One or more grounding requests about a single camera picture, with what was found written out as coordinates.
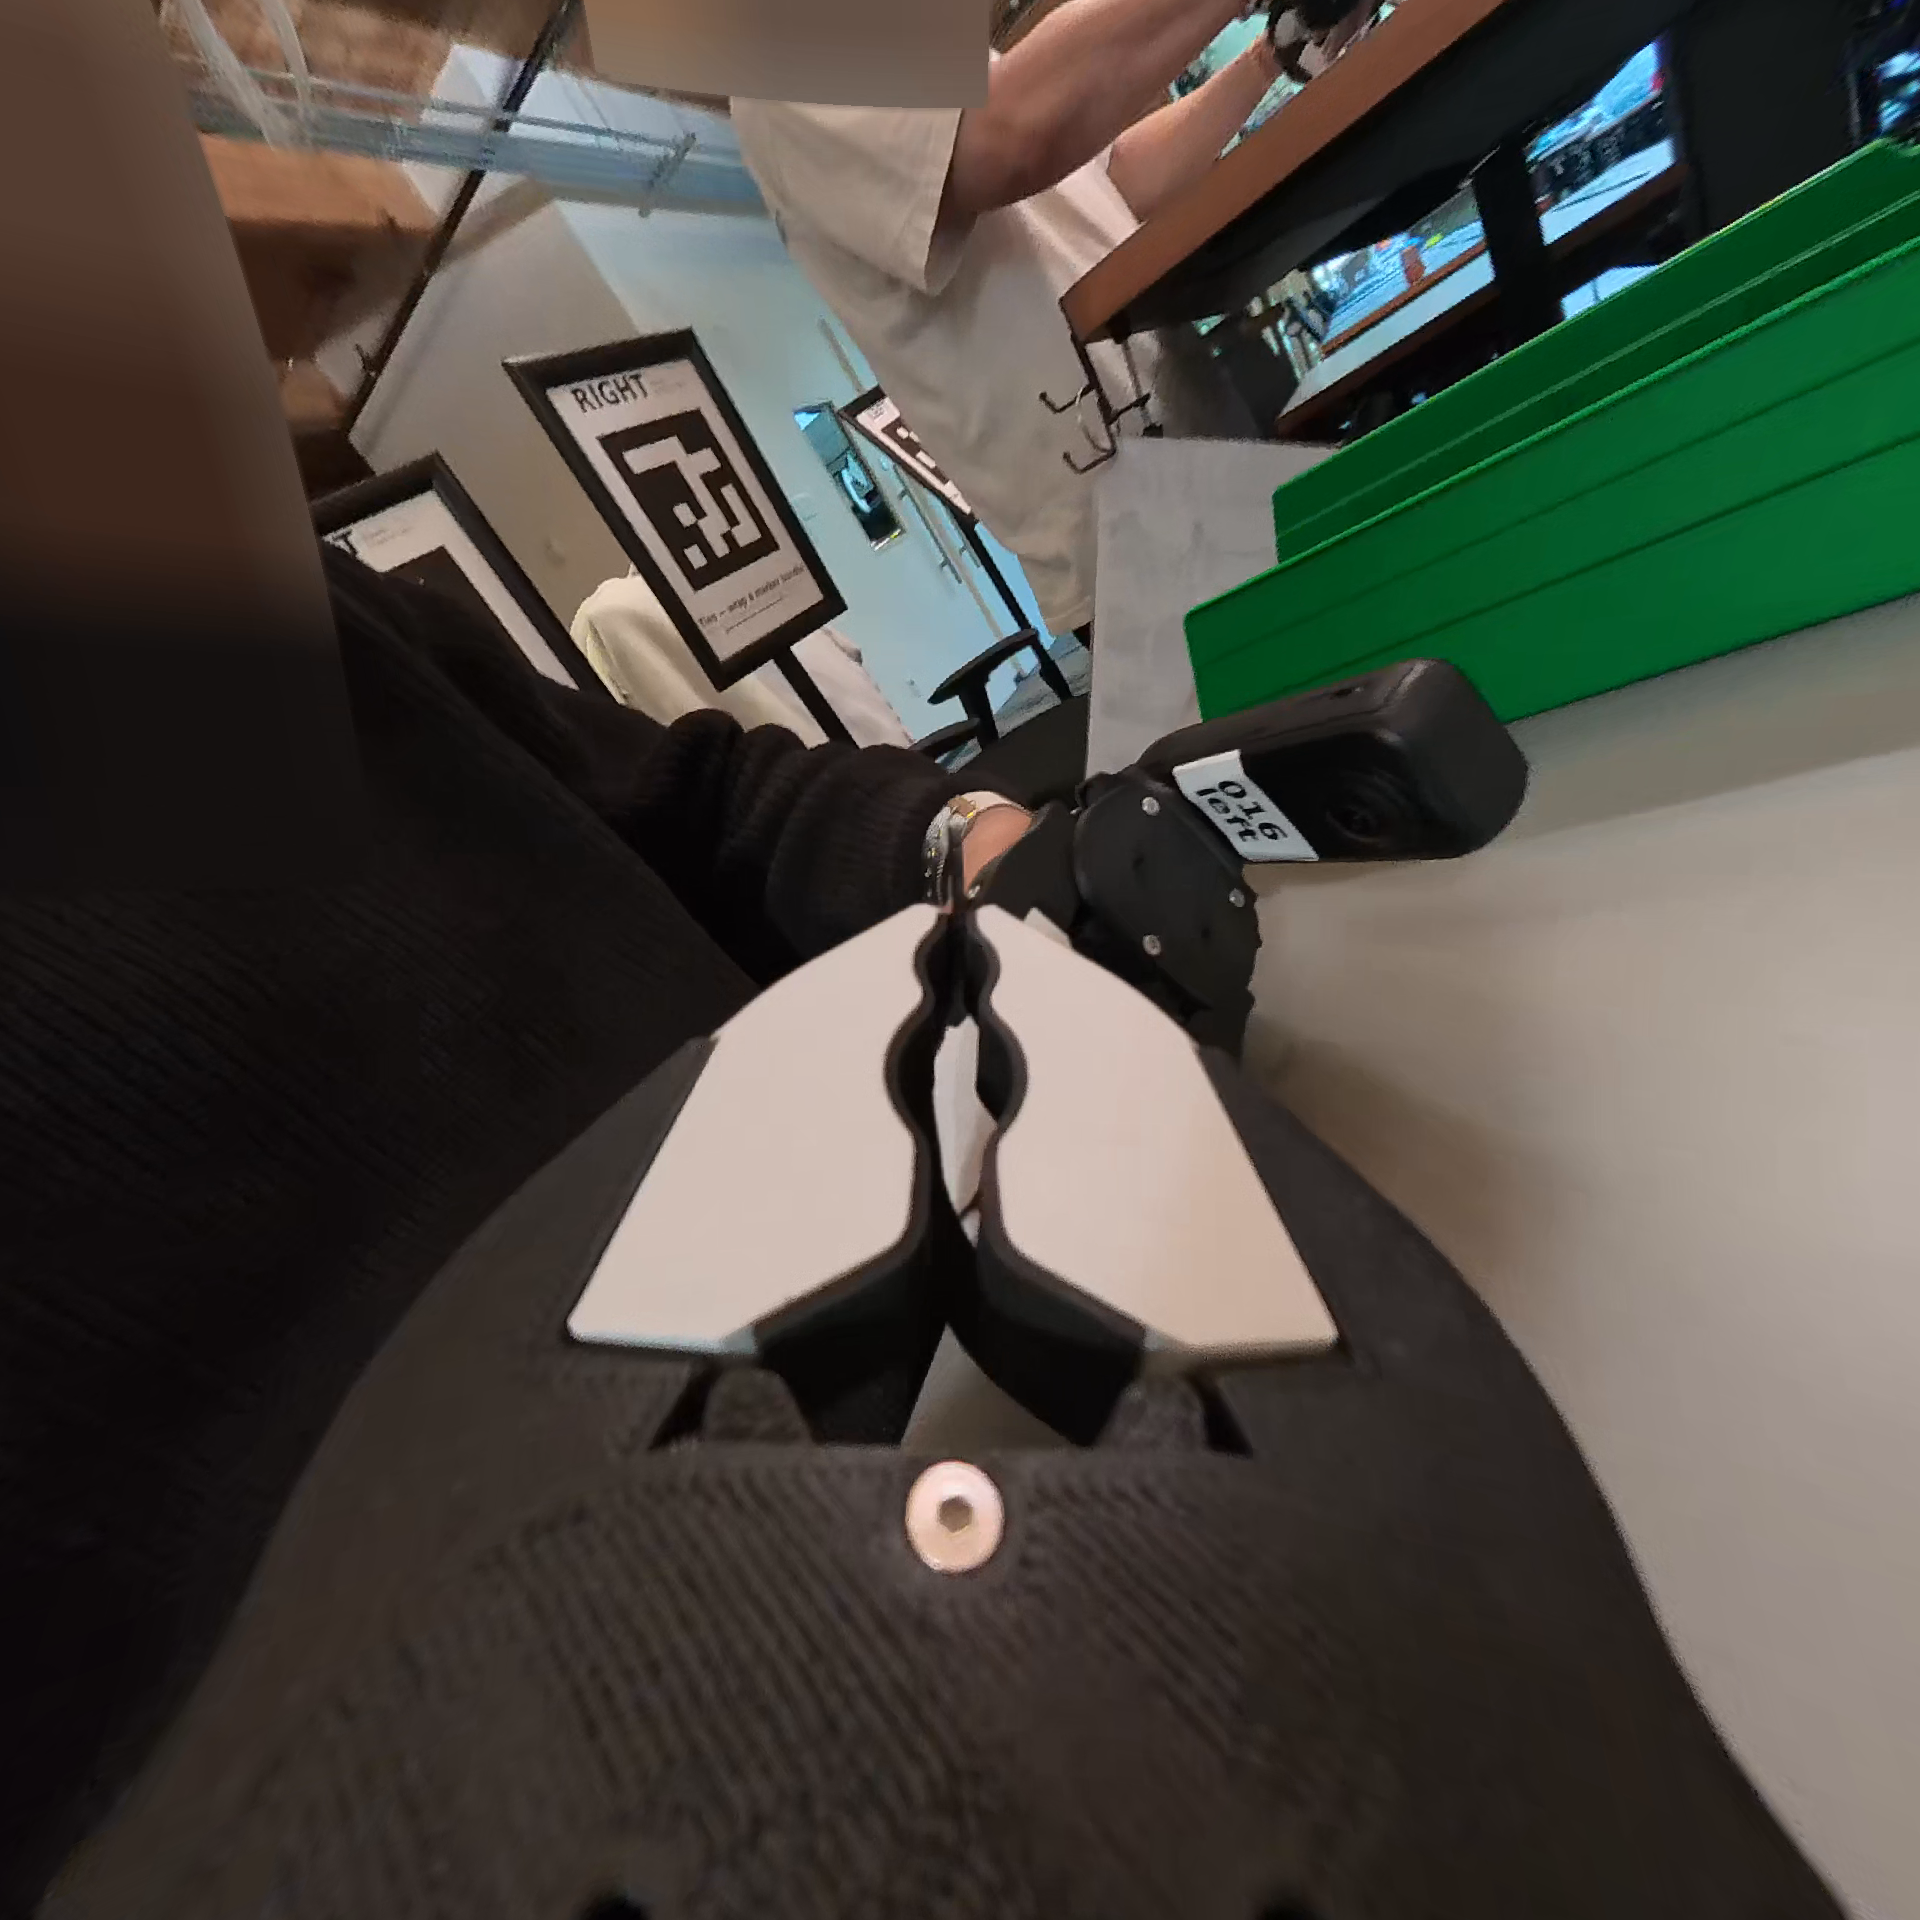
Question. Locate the person's black sweater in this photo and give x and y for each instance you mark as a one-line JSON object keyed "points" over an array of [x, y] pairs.
{"points": [[224, 1275]]}

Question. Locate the small framed tag sign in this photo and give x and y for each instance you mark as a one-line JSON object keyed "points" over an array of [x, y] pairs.
{"points": [[908, 442]]}

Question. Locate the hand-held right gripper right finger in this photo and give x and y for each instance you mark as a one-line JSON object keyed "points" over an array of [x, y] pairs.
{"points": [[1154, 1170]]}

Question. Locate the green plastic bin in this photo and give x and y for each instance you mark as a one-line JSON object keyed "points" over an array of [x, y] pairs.
{"points": [[1574, 525]]}

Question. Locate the person's left forearm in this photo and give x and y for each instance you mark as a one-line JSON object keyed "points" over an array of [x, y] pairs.
{"points": [[674, 781]]}

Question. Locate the large framed tag sign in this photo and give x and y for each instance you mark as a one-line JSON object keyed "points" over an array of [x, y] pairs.
{"points": [[674, 494]]}

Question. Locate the black office chair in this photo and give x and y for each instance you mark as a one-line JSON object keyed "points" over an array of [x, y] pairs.
{"points": [[999, 674]]}

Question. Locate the cream cloth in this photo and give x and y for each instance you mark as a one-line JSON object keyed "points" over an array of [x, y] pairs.
{"points": [[631, 660]]}

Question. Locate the black framed sign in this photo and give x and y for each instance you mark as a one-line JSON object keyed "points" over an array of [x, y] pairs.
{"points": [[405, 525]]}

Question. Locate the silver wristwatch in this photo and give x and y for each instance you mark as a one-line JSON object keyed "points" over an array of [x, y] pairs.
{"points": [[961, 832]]}

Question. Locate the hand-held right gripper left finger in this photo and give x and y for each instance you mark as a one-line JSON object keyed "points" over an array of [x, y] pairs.
{"points": [[750, 1170]]}

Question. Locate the person's left hand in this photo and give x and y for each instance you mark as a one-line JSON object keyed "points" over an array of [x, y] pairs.
{"points": [[992, 862]]}

